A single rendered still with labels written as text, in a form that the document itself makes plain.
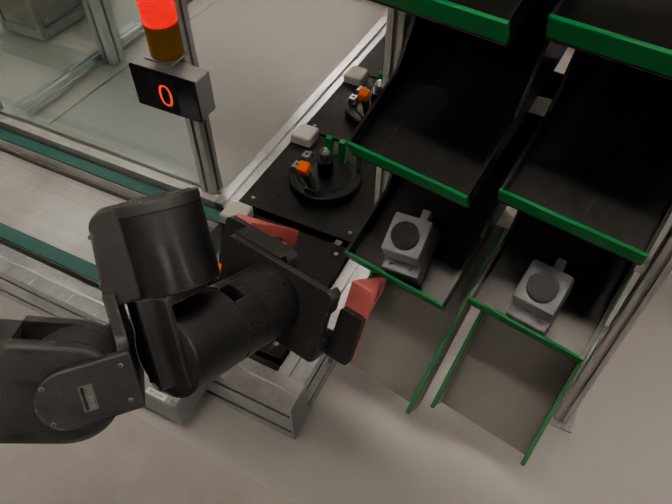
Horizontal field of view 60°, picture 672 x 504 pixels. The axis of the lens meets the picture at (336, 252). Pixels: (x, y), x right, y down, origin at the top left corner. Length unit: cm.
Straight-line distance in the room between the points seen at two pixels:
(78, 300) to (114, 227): 67
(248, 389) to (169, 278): 52
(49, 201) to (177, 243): 94
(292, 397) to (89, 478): 32
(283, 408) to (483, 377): 28
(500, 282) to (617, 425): 43
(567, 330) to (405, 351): 24
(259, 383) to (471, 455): 34
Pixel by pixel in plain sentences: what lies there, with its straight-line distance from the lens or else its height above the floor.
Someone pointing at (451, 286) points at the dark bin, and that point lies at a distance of 65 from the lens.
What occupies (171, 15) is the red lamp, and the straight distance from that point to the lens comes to 91.
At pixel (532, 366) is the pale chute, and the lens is 80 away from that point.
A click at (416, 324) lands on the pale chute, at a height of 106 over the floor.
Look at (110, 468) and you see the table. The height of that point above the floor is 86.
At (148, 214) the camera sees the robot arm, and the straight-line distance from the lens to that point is 36.
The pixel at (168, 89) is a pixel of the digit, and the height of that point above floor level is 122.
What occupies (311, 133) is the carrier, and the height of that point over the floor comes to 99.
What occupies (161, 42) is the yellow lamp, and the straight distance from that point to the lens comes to 92.
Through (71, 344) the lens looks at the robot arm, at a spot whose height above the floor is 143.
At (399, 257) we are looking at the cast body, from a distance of 64.
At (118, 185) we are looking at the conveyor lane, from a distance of 123.
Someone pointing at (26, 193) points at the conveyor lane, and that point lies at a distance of 133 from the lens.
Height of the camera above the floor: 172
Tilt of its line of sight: 49 degrees down
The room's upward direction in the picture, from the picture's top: straight up
